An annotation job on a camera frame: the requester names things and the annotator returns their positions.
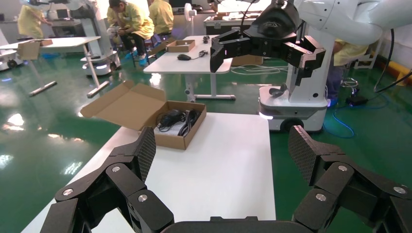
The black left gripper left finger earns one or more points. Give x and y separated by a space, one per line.
122 180

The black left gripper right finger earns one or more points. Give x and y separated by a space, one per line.
341 186

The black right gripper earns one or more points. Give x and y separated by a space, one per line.
273 32

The brown cardboard storage box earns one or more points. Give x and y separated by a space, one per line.
135 106

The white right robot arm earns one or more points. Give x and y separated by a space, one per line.
347 19

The large brown cardboard box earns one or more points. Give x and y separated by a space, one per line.
248 60

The black power box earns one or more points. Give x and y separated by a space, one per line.
357 100

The shallow open cardboard box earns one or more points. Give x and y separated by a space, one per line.
180 46

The open cardboard box with flap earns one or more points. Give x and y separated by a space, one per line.
28 50

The black flight case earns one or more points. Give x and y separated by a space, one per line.
222 27

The small black accessory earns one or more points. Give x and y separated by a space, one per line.
206 39

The white robot body with base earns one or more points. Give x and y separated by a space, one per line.
289 111

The white printed instruction leaflet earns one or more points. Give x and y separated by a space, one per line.
170 130

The white standing fan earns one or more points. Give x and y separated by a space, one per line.
190 13

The chrome stool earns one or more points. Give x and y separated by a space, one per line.
351 84

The white table with metal legs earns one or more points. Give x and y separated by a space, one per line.
167 66

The yellow floor curb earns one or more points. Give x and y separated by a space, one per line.
399 69

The seated person in yellow coat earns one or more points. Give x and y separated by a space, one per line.
138 19

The large white table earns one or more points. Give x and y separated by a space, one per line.
64 41

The white wheeled robot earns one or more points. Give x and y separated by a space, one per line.
96 32
8 58

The open laptop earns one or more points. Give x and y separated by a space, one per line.
62 13

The grey counter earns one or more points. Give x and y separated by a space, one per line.
9 30

